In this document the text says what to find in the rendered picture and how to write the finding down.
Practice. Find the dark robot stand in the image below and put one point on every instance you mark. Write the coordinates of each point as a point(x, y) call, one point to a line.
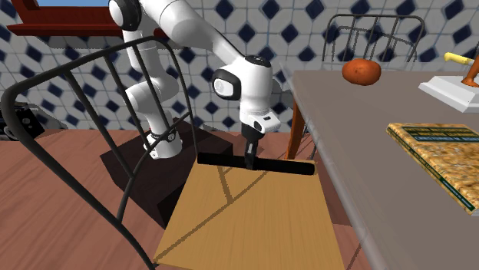
point(168, 194)

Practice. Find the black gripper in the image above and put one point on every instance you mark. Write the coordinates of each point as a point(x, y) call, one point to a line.
point(250, 137)

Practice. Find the brown potato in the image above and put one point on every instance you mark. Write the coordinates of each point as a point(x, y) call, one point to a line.
point(361, 71)

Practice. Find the black box-shaped appliance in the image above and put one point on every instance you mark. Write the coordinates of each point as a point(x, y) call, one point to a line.
point(22, 121)

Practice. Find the grey table with wooden legs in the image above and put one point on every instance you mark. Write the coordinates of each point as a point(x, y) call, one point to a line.
point(374, 194)

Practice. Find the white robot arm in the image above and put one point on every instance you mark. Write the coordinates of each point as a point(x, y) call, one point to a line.
point(194, 26)

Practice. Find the window with red frame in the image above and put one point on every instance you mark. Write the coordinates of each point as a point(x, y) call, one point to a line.
point(63, 20)

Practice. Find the yellow green book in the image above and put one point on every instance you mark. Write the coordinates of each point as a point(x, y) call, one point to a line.
point(441, 157)

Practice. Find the black long bar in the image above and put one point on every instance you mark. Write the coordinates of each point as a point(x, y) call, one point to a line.
point(284, 167)

